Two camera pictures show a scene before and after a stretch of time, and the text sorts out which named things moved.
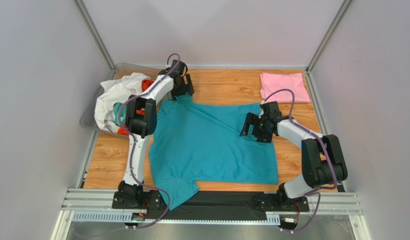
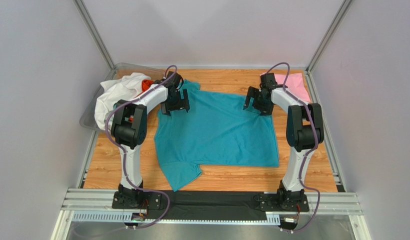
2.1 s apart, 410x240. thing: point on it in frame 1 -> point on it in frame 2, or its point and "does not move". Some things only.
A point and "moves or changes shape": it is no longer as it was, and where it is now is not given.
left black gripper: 188,88 -> 183,103
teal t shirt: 198,141 moves or changes shape
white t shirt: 114,90 does not move
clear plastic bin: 88,120 does not move
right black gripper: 252,126 -> 257,101
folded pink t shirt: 271,82 does not move
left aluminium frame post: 96,34 does not move
